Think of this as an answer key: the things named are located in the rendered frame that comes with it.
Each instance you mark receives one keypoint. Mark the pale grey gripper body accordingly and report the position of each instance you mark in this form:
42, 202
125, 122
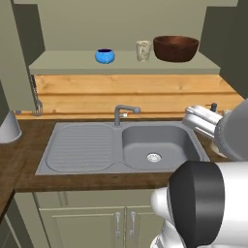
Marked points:
201, 120

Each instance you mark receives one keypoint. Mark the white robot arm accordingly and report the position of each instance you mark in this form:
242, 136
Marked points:
206, 200

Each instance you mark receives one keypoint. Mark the white soap dispenser black pump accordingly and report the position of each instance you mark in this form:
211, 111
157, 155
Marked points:
213, 106

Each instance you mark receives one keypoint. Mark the brown wooden bowl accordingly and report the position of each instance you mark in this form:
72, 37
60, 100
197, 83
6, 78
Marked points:
176, 48

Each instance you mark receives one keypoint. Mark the grey sink tap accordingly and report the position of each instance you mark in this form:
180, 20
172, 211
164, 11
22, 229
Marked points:
118, 113

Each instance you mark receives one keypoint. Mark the beige drinking glass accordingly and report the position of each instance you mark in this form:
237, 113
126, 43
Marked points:
143, 51

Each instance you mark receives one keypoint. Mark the grey sink with drainer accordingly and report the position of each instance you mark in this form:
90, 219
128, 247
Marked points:
97, 148

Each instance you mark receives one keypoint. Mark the blue bowl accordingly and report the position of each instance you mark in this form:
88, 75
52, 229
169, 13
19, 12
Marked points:
105, 56

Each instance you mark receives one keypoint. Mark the olive base cupboard door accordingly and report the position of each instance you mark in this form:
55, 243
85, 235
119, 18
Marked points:
84, 227
143, 226

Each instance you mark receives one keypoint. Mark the olive false drawer front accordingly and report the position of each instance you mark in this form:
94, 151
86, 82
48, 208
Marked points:
97, 197

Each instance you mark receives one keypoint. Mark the grey hanging fork tool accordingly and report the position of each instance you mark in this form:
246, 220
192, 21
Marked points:
37, 109

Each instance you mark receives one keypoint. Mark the pale grey rounded appliance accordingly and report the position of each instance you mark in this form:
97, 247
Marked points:
9, 129

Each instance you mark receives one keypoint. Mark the olive wall cabinet door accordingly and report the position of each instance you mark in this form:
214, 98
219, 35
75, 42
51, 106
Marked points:
16, 58
229, 48

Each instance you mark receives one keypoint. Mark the olive open wall cabinet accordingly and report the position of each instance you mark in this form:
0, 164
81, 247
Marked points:
122, 32

